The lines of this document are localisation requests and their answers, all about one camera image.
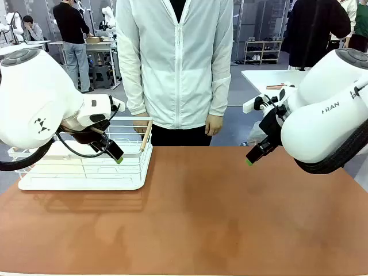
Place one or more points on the white desk with box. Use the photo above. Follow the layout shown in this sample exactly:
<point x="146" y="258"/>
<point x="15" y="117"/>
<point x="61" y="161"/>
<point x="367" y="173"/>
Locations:
<point x="100" y="46"/>

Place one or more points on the person's left hand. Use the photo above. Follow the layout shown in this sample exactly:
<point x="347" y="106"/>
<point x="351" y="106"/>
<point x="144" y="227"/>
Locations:
<point x="214" y="125"/>

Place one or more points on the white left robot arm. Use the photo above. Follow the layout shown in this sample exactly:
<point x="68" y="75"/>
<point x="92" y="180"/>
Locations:
<point x="31" y="95"/>

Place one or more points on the person's left forearm white sleeve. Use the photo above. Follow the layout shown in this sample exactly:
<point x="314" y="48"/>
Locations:
<point x="220" y="97"/>

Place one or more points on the person's right hand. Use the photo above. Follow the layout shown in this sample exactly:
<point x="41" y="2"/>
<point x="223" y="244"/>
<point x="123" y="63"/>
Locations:
<point x="141" y="123"/>

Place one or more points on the seated person grey hoodie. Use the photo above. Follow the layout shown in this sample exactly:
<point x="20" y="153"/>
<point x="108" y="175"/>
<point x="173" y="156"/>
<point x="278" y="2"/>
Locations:
<point x="34" y="31"/>

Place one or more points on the large white side table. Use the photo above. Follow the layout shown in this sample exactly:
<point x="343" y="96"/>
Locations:
<point x="267" y="77"/>

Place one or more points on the copper coloured bar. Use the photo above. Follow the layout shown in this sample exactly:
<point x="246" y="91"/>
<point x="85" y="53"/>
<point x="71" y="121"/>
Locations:
<point x="274" y="86"/>

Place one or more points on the person in white jacket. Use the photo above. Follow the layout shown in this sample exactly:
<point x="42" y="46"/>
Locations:
<point x="175" y="63"/>

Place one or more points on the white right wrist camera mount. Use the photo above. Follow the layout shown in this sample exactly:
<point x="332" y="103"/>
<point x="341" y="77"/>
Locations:
<point x="253" y="105"/>

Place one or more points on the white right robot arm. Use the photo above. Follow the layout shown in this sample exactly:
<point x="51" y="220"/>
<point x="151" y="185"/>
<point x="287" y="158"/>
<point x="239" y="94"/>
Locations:
<point x="322" y="115"/>

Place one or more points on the light wooden shoe rack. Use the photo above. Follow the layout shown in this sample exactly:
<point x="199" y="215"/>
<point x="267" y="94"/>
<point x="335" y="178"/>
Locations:
<point x="263" y="51"/>

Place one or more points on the person in green top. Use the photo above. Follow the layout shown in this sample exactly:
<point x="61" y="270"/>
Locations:
<point x="361" y="26"/>

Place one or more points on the white desk with seated person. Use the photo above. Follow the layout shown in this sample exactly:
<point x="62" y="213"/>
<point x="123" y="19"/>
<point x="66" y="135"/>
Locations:
<point x="20" y="46"/>

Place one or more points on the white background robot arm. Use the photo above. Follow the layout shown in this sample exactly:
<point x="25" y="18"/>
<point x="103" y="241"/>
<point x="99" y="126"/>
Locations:
<point x="14" y="24"/>
<point x="109" y="18"/>

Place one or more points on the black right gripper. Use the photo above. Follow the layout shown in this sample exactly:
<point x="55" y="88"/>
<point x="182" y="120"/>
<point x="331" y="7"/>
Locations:
<point x="271" y="126"/>

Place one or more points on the person in cream top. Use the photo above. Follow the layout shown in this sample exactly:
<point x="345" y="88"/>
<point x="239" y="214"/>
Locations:
<point x="351" y="11"/>

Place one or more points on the man black sweater grey jeans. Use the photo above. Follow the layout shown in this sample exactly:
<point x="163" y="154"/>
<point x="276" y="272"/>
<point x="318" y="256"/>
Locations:
<point x="72" y="28"/>

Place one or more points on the translucent plastic bag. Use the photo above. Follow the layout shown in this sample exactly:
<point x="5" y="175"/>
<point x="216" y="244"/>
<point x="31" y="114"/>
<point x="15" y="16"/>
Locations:
<point x="256" y="135"/>

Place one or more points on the cardboard box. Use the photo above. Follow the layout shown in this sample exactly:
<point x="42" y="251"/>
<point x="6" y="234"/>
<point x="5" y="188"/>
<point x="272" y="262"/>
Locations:
<point x="94" y="39"/>

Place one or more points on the grey step stool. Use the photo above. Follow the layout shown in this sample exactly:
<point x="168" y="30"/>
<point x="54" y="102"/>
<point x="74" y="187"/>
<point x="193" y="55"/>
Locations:
<point x="101" y="76"/>

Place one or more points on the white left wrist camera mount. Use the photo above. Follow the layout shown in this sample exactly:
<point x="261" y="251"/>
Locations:
<point x="118" y="105"/>

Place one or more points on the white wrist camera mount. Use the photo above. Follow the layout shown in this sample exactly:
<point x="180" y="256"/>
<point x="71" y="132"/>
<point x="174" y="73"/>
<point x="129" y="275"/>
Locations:
<point x="118" y="105"/>
<point x="253" y="105"/>

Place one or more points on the person in black coat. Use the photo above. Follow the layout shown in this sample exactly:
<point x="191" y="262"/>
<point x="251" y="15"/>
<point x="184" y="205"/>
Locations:
<point x="313" y="31"/>

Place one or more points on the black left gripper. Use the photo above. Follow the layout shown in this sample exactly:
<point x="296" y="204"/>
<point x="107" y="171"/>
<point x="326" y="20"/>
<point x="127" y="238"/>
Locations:
<point x="90" y="135"/>

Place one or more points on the person's right forearm white sleeve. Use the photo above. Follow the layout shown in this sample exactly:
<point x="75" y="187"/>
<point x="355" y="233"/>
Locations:
<point x="132" y="86"/>

